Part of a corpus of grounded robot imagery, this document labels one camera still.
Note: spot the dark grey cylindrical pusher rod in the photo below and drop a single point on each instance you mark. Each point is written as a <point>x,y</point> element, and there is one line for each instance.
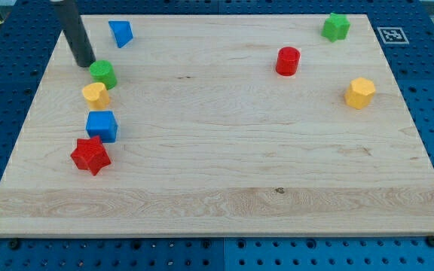
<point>73,28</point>

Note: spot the green star block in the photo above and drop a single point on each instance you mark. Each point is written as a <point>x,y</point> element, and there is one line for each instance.
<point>335,27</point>

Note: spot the yellow hexagon block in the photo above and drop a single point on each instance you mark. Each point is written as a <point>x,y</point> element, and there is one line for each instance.
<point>360,93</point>

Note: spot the white fiducial marker tag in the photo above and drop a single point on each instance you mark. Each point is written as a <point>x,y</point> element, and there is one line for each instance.
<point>392,35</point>

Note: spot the green cylinder block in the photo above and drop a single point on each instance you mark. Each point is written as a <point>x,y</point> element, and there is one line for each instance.
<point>102,71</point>

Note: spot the blue triangle block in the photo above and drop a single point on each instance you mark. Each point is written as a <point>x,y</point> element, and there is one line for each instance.
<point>121,31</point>

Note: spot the red star block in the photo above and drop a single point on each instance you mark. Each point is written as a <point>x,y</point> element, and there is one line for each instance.
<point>90,154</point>

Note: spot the blue cube block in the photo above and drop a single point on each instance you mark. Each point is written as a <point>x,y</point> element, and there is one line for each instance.
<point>102,124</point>

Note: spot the light wooden board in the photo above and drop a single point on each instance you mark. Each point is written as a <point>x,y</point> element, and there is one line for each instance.
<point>213,142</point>

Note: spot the red cylinder block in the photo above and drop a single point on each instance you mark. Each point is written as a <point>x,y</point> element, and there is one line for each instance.
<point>287,61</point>

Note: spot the yellow heart block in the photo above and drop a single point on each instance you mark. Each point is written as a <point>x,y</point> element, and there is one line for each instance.
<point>96,96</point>

